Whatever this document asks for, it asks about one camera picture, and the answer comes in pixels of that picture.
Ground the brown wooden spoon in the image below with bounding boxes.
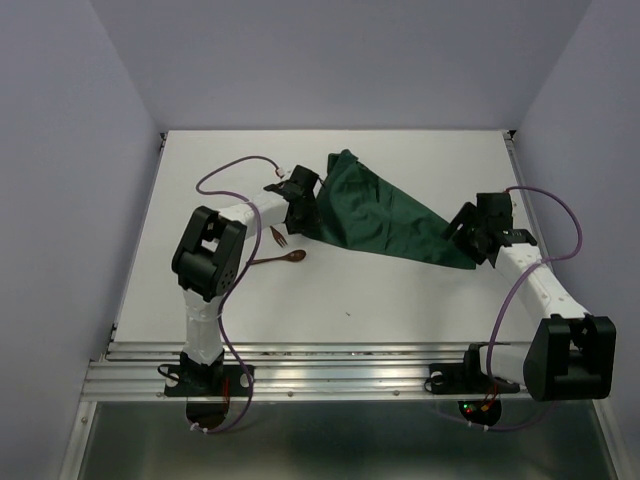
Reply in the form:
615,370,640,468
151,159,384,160
249,249,307,266

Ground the dark green cloth napkin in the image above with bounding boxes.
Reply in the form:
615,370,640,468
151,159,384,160
306,149,476,270

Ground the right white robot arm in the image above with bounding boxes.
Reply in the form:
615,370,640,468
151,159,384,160
431,191,616,402

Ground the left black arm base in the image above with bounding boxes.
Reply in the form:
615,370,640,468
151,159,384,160
157,364,249,398

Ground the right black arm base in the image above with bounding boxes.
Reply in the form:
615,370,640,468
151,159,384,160
424,343,520,395

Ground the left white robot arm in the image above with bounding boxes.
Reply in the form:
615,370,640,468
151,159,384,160
171,166,320,394

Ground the brown wooden fork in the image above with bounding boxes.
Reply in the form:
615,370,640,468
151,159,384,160
270,226,288,248

